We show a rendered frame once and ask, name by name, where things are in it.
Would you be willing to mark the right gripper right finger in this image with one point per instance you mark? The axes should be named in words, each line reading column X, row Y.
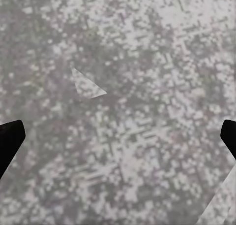
column 228, row 135

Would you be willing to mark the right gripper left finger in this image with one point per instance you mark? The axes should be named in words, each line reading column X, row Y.
column 12, row 136

